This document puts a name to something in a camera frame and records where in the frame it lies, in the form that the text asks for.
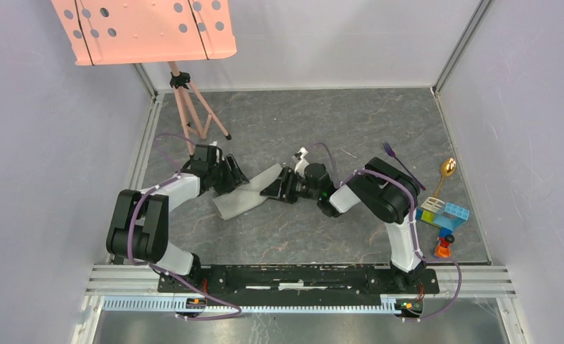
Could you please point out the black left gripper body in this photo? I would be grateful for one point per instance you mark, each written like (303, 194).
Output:
(221, 182)

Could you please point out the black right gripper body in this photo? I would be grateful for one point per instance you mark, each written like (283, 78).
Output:
(300, 188)

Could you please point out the grey cloth napkin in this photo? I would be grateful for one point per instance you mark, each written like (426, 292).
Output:
(247, 196)

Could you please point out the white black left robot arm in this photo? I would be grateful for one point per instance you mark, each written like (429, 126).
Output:
(139, 228)

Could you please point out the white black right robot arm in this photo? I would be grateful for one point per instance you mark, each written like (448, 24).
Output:
(387, 192)

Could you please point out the purple metal fork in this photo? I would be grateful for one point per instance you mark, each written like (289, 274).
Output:
(391, 153)

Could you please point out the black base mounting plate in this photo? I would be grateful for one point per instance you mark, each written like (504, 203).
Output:
(301, 285)

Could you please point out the white lattice toy piece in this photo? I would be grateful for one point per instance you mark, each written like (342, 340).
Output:
(433, 205)

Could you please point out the gold spoon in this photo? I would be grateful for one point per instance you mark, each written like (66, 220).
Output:
(447, 169)

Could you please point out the blue toy brick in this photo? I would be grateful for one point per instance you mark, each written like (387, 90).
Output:
(450, 217)

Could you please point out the orange red toy piece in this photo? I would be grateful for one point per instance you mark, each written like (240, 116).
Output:
(443, 246)

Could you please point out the pink music stand tripod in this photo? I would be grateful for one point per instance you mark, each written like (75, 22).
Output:
(136, 32)

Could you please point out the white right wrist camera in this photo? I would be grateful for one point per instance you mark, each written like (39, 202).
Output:
(300, 161)

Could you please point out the aluminium frame rail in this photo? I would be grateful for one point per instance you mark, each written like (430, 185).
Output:
(131, 288)

